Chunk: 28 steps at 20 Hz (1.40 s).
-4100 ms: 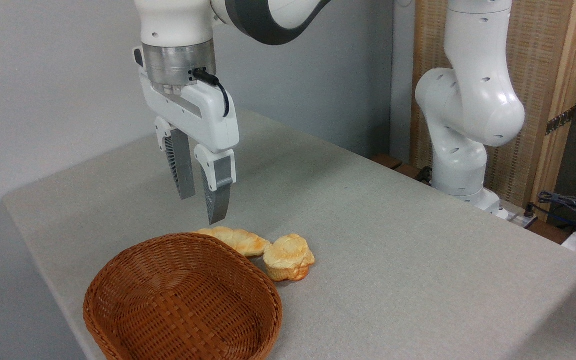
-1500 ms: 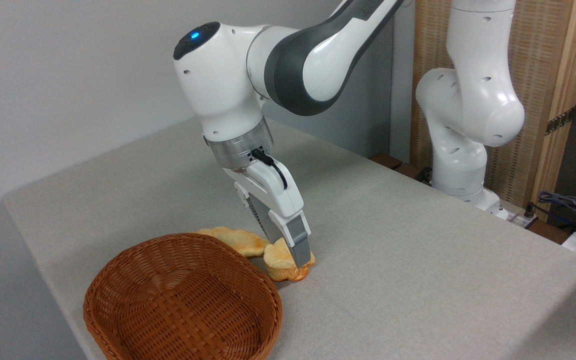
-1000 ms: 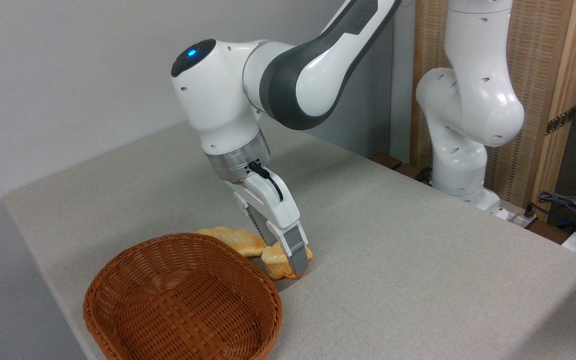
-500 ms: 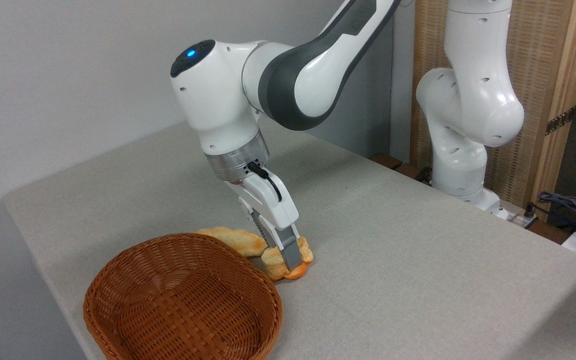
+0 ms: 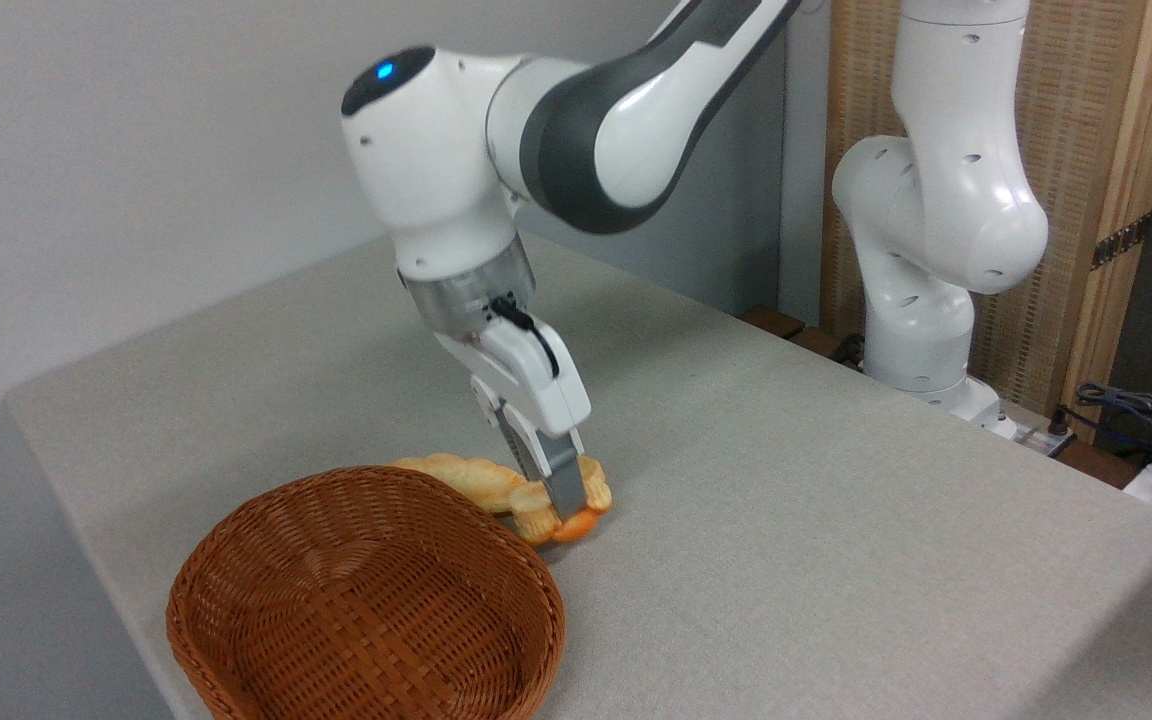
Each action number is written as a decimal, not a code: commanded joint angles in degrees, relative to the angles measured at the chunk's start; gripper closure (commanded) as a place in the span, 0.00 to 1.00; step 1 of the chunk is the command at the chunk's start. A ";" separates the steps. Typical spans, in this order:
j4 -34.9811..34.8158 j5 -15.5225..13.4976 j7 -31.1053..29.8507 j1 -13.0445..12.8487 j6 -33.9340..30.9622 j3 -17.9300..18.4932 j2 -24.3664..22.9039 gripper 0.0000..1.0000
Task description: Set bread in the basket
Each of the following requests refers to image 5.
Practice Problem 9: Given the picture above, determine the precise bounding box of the round muffin-shaped bread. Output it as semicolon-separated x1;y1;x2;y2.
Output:
509;455;614;546

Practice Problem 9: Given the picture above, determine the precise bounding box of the long croissant bread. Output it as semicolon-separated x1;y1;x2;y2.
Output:
391;453;529;516

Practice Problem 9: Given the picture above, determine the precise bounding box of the metal screen hinge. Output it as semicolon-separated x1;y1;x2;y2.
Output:
1091;213;1152;272

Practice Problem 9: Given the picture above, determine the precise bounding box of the brown wooden floor rail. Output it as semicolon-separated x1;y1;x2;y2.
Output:
741;307;865;373

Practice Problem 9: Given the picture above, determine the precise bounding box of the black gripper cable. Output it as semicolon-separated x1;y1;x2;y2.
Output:
489;296;563;380

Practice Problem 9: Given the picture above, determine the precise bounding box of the wooden framed woven screen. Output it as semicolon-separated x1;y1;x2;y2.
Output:
821;0;1152;443

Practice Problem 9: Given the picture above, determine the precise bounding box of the brown woven wicker basket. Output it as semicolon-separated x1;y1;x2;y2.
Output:
166;465;567;720

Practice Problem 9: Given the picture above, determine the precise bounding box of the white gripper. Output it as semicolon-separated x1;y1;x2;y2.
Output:
433;318;593;527

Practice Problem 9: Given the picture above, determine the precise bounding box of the bundle of dark cables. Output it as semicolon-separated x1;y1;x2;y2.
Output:
1074;380;1152;463

